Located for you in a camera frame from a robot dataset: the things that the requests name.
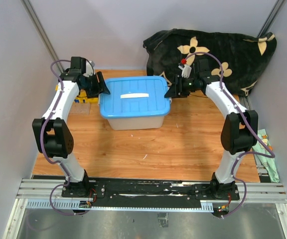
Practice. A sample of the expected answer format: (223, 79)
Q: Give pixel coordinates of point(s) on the white plastic bin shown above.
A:
(136, 122)

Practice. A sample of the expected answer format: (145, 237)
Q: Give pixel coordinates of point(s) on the blue plastic tray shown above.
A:
(155, 85)

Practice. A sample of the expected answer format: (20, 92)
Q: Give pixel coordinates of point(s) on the green printed cloth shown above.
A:
(268, 163)

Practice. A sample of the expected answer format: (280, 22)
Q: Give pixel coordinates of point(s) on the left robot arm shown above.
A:
(53, 137)

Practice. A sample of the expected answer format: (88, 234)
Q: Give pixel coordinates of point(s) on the yellow test tube rack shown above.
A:
(80, 97)

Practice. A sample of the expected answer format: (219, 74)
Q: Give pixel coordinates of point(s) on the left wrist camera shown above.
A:
(90, 68)

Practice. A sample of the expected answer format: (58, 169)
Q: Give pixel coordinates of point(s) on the black floral blanket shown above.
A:
(240, 59)

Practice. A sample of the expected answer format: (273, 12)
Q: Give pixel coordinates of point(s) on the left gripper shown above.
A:
(101, 84)

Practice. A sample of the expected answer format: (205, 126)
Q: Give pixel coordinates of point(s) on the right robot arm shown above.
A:
(239, 130)

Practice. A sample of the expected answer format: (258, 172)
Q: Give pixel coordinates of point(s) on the clear acrylic tube rack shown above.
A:
(80, 109)

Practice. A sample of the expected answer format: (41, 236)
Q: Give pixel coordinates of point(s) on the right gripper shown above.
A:
(176, 90)

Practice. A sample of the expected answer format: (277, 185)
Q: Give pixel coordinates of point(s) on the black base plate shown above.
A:
(150, 194)

